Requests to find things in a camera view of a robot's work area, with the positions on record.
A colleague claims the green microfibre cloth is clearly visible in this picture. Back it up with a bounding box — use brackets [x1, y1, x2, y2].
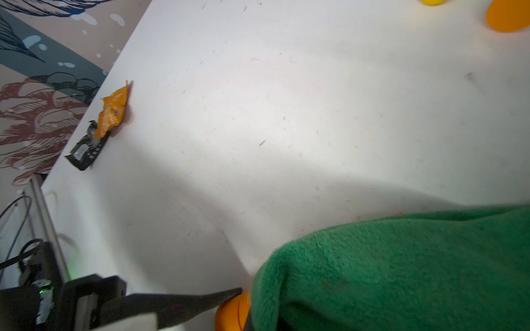
[250, 206, 529, 330]

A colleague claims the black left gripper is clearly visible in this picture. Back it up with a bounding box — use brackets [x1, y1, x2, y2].
[1, 241, 242, 330]

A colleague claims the white orange-capped toothpaste tube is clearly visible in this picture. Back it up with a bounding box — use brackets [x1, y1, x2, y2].
[486, 0, 529, 33]

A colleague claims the orange snack wrapper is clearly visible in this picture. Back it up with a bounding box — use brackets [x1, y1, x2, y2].
[65, 80, 133, 172]

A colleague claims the orange toothpaste tube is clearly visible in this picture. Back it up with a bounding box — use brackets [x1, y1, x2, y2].
[215, 292, 251, 331]

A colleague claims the yellow toothpaste tube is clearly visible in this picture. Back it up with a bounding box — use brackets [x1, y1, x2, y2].
[420, 0, 446, 6]

